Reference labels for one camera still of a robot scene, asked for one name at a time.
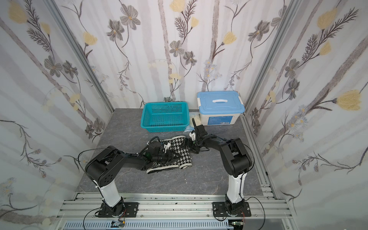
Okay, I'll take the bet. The black white houndstooth scarf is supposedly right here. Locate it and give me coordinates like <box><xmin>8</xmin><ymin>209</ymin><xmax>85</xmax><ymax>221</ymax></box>
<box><xmin>145</xmin><ymin>136</ymin><xmax>192</xmax><ymax>174</ymax></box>

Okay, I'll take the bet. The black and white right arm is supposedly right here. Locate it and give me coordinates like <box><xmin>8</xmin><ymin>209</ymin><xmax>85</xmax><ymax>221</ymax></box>
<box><xmin>185</xmin><ymin>125</ymin><xmax>254</xmax><ymax>217</ymax></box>

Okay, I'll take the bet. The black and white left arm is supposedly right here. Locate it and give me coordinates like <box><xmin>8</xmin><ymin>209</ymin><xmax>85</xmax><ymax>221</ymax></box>
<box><xmin>84</xmin><ymin>141</ymin><xmax>181</xmax><ymax>217</ymax></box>

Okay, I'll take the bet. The teal plastic basket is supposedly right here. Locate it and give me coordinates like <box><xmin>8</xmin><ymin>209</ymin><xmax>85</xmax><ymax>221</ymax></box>
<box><xmin>140</xmin><ymin>102</ymin><xmax>189</xmax><ymax>132</ymax></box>

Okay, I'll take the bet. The clear bag with yellow contents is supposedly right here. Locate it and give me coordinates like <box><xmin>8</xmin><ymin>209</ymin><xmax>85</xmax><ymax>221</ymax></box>
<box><xmin>184</xmin><ymin>112</ymin><xmax>202</xmax><ymax>133</ymax></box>

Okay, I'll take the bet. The white box with blue lid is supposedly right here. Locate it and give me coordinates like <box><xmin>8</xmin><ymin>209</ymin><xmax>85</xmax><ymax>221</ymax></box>
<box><xmin>197</xmin><ymin>91</ymin><xmax>245</xmax><ymax>126</ymax></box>

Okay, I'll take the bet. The black corrugated cable conduit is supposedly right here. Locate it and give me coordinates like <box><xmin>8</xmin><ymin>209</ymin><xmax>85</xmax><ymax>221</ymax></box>
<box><xmin>192</xmin><ymin>117</ymin><xmax>203</xmax><ymax>144</ymax></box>

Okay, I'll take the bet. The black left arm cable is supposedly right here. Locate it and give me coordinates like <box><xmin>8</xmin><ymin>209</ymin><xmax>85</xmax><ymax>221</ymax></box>
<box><xmin>77</xmin><ymin>147</ymin><xmax>107</xmax><ymax>179</ymax></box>

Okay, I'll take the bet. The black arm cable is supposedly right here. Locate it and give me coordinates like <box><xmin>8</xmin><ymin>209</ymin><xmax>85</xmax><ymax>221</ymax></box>
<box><xmin>77</xmin><ymin>147</ymin><xmax>107</xmax><ymax>179</ymax></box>
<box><xmin>244</xmin><ymin>196</ymin><xmax>266</xmax><ymax>230</ymax></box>

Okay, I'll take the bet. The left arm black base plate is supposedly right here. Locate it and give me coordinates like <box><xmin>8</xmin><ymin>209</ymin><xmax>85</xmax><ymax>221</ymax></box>
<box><xmin>95</xmin><ymin>201</ymin><xmax>139</xmax><ymax>218</ymax></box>

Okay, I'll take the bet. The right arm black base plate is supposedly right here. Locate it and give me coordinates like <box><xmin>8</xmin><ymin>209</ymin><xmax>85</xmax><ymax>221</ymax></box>
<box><xmin>212</xmin><ymin>201</ymin><xmax>252</xmax><ymax>218</ymax></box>

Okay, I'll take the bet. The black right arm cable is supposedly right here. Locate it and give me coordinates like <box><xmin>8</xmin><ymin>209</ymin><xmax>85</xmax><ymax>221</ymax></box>
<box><xmin>244</xmin><ymin>196</ymin><xmax>266</xmax><ymax>230</ymax></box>

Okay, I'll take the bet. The aluminium rail frame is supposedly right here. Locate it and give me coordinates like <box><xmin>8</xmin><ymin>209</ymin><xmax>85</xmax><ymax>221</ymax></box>
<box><xmin>52</xmin><ymin>185</ymin><xmax>297</xmax><ymax>230</ymax></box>

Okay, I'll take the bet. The white slotted cable duct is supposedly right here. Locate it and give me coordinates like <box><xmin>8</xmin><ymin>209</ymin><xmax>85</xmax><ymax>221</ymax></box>
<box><xmin>61</xmin><ymin>219</ymin><xmax>234</xmax><ymax>230</ymax></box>

